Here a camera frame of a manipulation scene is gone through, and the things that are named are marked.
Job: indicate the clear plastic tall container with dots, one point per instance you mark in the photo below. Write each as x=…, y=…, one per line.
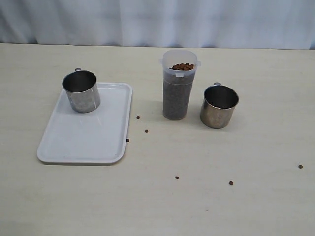
x=179, y=68

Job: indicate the white plastic tray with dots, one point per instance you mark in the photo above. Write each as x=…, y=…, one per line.
x=98, y=137

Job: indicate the white curtain backdrop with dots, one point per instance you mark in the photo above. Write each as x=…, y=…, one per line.
x=272, y=24

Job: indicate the steel mug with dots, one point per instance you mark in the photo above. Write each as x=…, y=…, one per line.
x=218, y=106
x=82, y=91

